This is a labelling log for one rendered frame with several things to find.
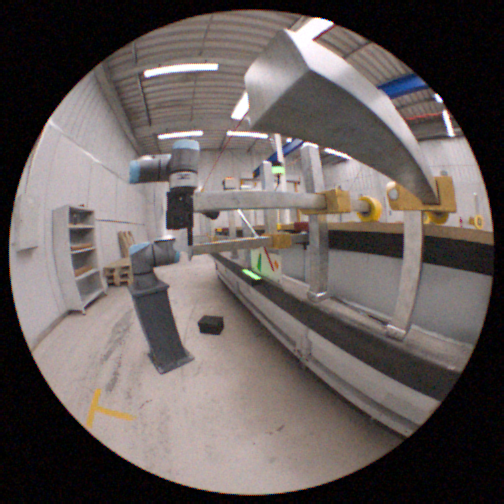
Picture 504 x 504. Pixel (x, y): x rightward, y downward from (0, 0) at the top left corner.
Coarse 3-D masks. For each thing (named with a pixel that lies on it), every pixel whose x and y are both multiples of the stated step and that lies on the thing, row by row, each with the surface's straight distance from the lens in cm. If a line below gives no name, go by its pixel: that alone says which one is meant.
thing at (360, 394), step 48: (336, 240) 67; (384, 240) 56; (432, 240) 51; (240, 288) 199; (336, 288) 71; (384, 288) 58; (432, 288) 54; (480, 288) 55; (288, 336) 122; (336, 384) 96
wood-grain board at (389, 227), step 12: (240, 228) 148; (264, 228) 107; (288, 228) 84; (336, 228) 62; (348, 228) 58; (360, 228) 56; (372, 228) 54; (384, 228) 52; (396, 228) 50; (432, 228) 48; (444, 228) 47; (456, 228) 48; (468, 228) 48; (468, 240) 48; (480, 240) 49; (492, 240) 50
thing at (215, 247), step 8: (232, 240) 55; (240, 240) 54; (248, 240) 55; (256, 240) 56; (264, 240) 57; (272, 240) 59; (296, 240) 64; (304, 240) 66; (200, 248) 52; (208, 248) 52; (216, 248) 52; (224, 248) 53; (232, 248) 54; (240, 248) 54; (248, 248) 55
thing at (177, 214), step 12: (168, 192) 53; (180, 192) 51; (192, 192) 52; (168, 204) 54; (180, 204) 52; (168, 216) 51; (180, 216) 50; (192, 216) 50; (168, 228) 50; (180, 228) 50
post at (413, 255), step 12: (384, 96) 38; (408, 216) 30; (420, 216) 30; (408, 228) 30; (420, 228) 30; (408, 240) 30; (420, 240) 30; (408, 252) 30; (420, 252) 30; (408, 264) 31; (420, 264) 31; (408, 276) 31; (420, 276) 33; (408, 288) 32; (408, 300) 32; (396, 312) 34; (408, 312) 33; (396, 324) 35; (408, 324) 36
